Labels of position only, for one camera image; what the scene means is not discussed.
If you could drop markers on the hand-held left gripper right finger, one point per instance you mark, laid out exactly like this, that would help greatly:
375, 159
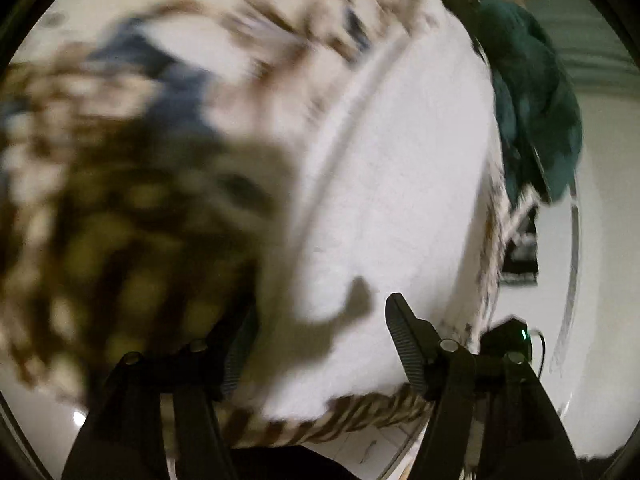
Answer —
407, 345

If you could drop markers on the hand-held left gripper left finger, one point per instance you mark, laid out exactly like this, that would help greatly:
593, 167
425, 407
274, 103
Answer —
234, 366

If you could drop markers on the patterned brown white cloth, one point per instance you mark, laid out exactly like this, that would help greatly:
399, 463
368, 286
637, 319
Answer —
400, 160

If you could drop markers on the dark green cloth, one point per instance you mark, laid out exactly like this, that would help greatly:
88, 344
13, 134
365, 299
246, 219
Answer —
535, 110

